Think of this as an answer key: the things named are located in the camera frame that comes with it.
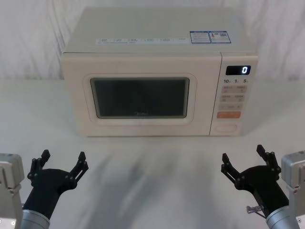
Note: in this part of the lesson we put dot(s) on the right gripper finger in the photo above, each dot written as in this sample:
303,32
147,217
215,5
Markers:
270,159
230,169

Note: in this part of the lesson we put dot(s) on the white table cloth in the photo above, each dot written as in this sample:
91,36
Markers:
152,167

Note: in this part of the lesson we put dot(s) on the cream microwave oven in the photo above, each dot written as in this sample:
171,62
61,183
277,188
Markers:
143,64

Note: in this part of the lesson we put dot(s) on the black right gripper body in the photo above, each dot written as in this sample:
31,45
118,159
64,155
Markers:
264,186

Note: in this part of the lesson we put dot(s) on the white curtain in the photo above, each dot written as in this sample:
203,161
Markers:
35,35

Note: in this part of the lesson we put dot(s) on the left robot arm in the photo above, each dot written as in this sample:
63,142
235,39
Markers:
10,174

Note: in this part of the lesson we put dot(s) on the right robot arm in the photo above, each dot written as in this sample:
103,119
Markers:
291,171

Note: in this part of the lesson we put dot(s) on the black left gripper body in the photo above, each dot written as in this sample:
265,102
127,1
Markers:
46,188

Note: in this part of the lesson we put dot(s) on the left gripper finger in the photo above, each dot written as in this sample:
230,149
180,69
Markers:
35,167
79,167

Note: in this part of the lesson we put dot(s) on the oven control panel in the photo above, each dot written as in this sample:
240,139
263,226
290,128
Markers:
232,95

